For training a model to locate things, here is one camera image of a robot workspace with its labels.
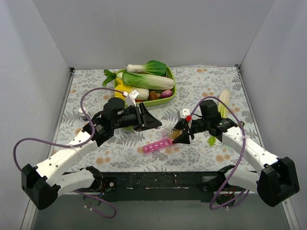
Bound white radish with leaves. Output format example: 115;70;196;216
102;69;123;87

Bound purple red onion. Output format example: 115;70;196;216
160;90;173;99

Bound celery stalk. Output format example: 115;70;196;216
208;90;230;147

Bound yellow napa cabbage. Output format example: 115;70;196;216
115;78;149;101

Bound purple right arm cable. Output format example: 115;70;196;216
190;96;250;210

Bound green bok choy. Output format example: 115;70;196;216
126;60;167;76

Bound brown shiitake mushroom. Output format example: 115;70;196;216
148;91;160;101

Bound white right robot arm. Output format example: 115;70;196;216
172;100;300;207

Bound pink weekly pill organizer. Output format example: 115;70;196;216
142;129;173;154

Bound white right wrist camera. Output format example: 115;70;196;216
177;109;190;121

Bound green napa cabbage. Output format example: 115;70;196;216
122;72;175;90

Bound small white blue pill bottle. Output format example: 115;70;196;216
78;107;91;121

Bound lime green plastic basket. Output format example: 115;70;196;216
114;67;177;107

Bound floral patterned tablecloth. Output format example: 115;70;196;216
56;66;260;172

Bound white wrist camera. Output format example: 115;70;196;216
177;109;190;121
125;90;139;107

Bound clear pill bottle yellow capsules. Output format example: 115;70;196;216
167;128;183;140

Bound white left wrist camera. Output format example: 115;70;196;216
125;90;139;107

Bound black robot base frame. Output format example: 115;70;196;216
83;171;240;203

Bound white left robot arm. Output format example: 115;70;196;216
21;97;162;210

